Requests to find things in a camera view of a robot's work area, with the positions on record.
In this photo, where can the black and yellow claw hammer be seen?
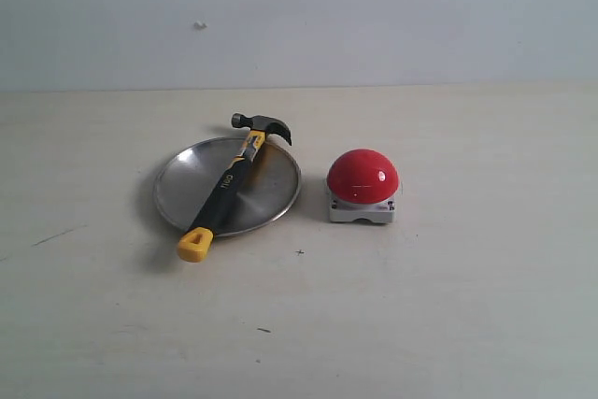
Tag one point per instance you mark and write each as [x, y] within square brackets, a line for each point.
[194, 245]

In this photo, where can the red dome push button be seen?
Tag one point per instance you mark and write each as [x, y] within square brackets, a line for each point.
[361, 186]

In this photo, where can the round stainless steel plate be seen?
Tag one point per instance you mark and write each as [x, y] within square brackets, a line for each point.
[186, 181]

